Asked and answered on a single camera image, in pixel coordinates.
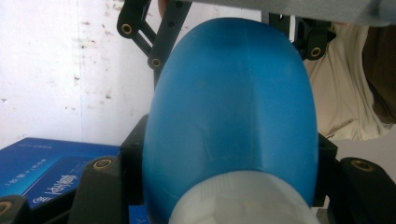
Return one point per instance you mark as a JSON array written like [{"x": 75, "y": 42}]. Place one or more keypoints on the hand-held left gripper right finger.
[{"x": 325, "y": 161}]

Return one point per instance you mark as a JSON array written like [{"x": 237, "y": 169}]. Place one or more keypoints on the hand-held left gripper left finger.
[{"x": 132, "y": 155}]

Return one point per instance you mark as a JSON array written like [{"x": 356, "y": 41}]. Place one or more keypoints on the white bottle cap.
[{"x": 243, "y": 199}]

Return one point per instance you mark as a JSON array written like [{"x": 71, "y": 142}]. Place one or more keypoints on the blue plastic bottle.
[{"x": 230, "y": 99}]

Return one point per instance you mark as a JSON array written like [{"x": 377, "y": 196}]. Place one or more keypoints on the beige cloth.
[{"x": 339, "y": 93}]

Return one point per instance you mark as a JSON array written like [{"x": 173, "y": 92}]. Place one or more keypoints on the blue printed box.
[{"x": 46, "y": 168}]

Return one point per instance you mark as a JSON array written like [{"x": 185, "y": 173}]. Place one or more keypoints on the dark brown cloth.
[{"x": 381, "y": 68}]

